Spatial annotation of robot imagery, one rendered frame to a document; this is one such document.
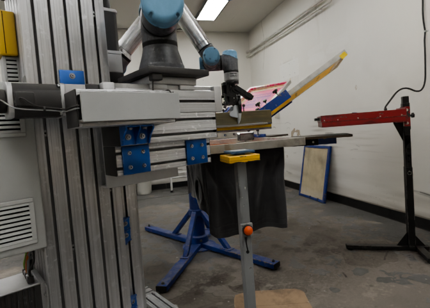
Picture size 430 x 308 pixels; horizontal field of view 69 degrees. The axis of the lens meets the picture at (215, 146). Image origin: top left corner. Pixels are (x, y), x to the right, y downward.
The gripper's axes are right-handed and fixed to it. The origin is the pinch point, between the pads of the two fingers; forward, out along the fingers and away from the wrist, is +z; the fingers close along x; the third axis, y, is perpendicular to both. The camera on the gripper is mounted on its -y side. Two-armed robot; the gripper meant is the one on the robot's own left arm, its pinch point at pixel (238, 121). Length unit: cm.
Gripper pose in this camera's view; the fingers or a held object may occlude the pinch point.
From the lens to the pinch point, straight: 161.4
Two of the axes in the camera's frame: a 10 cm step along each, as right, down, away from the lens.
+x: 2.7, 0.3, -9.6
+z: 0.7, 10.0, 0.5
